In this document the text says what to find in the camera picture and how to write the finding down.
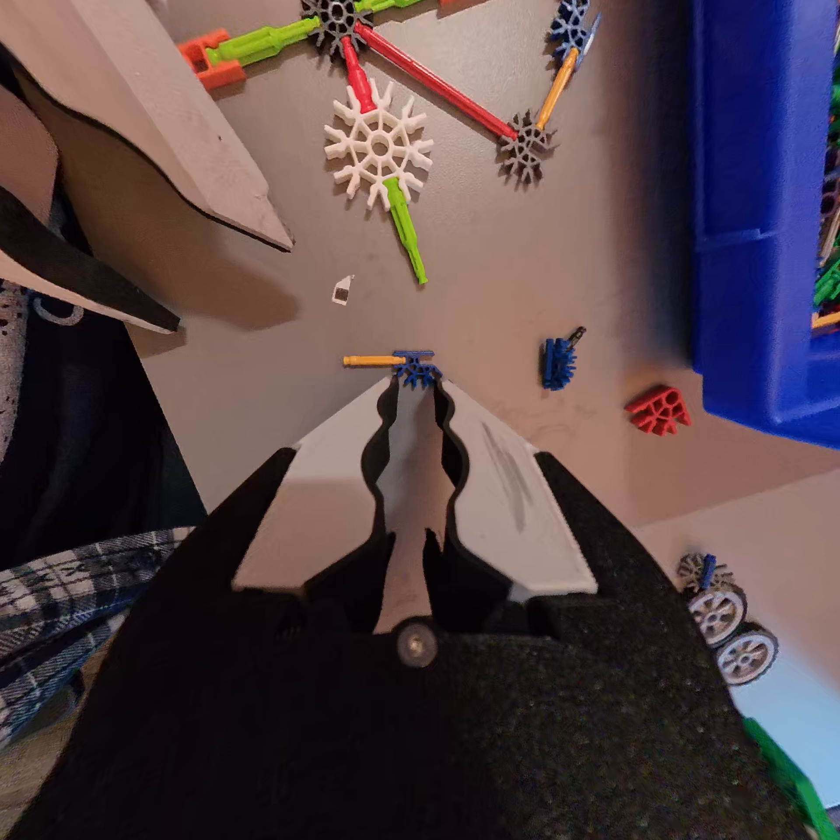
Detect blue toy connector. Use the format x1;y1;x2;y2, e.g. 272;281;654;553
392;350;444;389

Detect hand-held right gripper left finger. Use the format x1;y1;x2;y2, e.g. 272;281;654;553
231;376;400;592

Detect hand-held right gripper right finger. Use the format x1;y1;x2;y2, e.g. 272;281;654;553
433;378;599;605

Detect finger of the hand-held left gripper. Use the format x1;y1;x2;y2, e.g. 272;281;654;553
0;185;181;336
0;0;295;253

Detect blue connector with black rod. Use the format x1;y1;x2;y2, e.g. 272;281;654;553
540;326;587;392

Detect long red toy rod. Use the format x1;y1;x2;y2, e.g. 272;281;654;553
354;23;521;142

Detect colourful toy rod wheel assembly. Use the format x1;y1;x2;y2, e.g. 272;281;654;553
177;0;601;286

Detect red toy connector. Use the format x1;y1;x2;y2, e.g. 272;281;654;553
623;385;693;437

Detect pile of toy construction pieces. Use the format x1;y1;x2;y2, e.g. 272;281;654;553
810;85;840;339

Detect green toy rod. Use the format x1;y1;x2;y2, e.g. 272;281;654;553
384;177;429;286

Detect blue plastic bin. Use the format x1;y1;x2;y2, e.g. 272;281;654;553
689;0;840;450

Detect toy vehicle model with wheels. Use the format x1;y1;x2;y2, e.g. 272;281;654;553
676;551;840;840

